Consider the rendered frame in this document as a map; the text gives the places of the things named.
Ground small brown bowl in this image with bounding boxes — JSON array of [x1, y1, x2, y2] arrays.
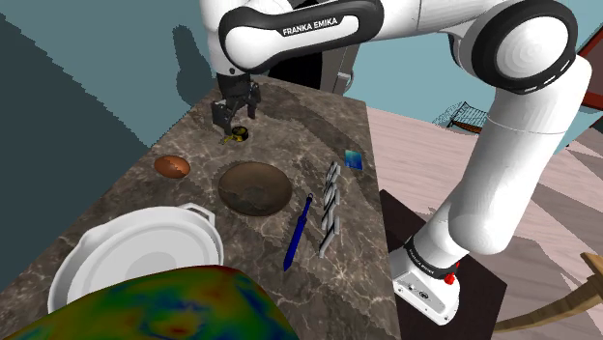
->
[[154, 155, 192, 180]]

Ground blue pen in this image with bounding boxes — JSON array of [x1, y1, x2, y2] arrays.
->
[[282, 192, 315, 273]]

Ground red framed picture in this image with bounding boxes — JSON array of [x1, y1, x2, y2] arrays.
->
[[576, 33, 603, 113]]

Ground curved wooden furniture piece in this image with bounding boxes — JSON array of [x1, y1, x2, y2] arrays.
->
[[492, 251, 603, 336]]

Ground large dark brown bowl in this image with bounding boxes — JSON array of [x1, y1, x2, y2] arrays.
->
[[217, 161, 294, 217]]

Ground large white pot with handles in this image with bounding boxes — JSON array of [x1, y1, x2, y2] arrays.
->
[[46, 202, 225, 315]]

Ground dark robot stand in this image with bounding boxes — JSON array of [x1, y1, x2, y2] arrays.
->
[[379, 188, 508, 340]]

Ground small black and yellow cup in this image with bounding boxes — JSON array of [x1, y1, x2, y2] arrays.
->
[[222, 125, 250, 145]]

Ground blue-green square tile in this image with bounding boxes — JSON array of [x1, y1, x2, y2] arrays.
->
[[343, 149, 364, 171]]

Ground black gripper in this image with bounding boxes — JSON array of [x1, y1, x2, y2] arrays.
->
[[210, 73, 262, 137]]

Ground grey door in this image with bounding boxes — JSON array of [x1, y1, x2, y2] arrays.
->
[[267, 42, 360, 97]]

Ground multicoloured rounded object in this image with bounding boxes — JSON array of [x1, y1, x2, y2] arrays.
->
[[0, 264, 301, 340]]

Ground wire mesh hammock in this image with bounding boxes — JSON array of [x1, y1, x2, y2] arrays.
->
[[432, 100, 490, 136]]

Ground grey zigzag metal tool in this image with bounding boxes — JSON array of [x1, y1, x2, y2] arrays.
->
[[318, 160, 343, 260]]

